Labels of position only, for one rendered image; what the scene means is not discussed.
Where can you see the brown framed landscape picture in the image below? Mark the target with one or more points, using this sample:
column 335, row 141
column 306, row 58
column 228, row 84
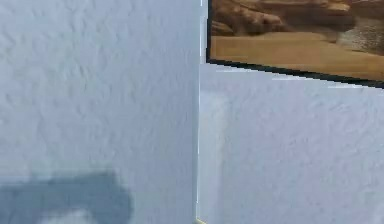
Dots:
column 293, row 40

